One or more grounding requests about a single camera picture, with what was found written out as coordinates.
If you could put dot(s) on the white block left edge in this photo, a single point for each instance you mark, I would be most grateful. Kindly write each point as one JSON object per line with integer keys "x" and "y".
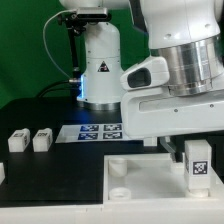
{"x": 2, "y": 173}

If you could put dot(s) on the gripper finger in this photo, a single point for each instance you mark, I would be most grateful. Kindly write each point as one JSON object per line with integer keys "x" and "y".
{"x": 167, "y": 144}

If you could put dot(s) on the black camera on stand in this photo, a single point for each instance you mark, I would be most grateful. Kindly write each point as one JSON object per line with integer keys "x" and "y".
{"x": 75, "y": 22}

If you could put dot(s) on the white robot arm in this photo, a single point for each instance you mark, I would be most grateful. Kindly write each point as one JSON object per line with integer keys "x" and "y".
{"x": 179, "y": 88}

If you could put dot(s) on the white square table top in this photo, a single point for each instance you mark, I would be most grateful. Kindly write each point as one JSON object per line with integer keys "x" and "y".
{"x": 153, "y": 180}

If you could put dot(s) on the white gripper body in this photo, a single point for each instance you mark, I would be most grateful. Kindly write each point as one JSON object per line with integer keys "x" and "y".
{"x": 145, "y": 114}

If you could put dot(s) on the white obstacle fence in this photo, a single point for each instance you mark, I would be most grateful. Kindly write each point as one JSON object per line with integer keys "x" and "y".
{"x": 110, "y": 214}

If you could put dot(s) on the sheet with four markers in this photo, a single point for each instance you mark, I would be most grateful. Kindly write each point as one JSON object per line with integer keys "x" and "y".
{"x": 92, "y": 133}

